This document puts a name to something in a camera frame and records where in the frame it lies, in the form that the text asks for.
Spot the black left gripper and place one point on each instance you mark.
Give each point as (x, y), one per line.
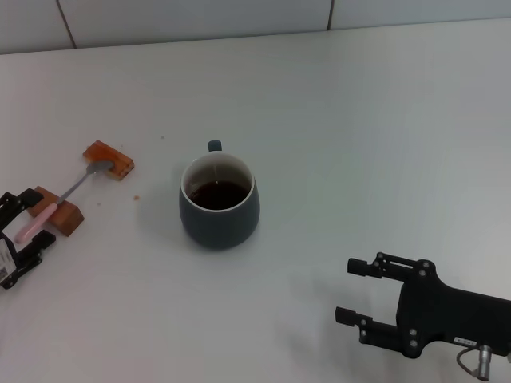
(7, 259)

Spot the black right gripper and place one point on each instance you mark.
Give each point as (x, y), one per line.
(447, 315)

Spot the grey ceramic cup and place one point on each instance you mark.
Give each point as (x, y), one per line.
(219, 231)

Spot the brown wooden block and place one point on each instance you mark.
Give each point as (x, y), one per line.
(68, 219)

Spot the orange stained wooden block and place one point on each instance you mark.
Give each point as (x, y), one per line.
(100, 151)

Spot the dark coffee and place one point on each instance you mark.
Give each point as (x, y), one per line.
(219, 195)

